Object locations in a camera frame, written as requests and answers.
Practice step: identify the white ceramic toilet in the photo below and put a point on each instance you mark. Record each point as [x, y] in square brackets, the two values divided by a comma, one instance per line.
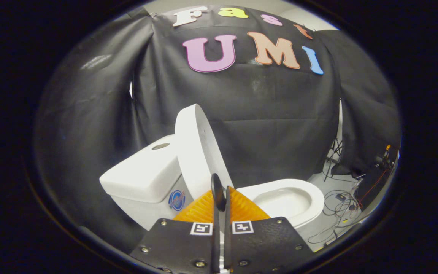
[143, 175]

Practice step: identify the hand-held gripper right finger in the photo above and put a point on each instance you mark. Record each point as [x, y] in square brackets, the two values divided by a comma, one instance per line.
[264, 243]

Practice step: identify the small black adapter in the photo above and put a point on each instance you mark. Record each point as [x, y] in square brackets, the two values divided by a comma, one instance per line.
[341, 197]

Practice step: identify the white toilet lid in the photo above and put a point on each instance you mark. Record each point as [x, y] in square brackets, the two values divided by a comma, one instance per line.
[196, 152]

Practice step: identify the black light stand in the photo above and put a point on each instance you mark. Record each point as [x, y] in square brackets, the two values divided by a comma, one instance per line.
[335, 152]

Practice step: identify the black pull tab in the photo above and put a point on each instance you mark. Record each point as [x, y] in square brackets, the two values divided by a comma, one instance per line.
[218, 190]

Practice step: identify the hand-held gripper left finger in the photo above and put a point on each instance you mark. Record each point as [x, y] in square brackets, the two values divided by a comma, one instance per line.
[181, 245]

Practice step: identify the black backdrop cloth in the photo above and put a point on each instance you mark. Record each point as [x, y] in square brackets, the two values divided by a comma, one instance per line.
[261, 125]

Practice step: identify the orange and black device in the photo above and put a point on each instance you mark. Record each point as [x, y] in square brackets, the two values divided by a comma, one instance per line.
[386, 156]

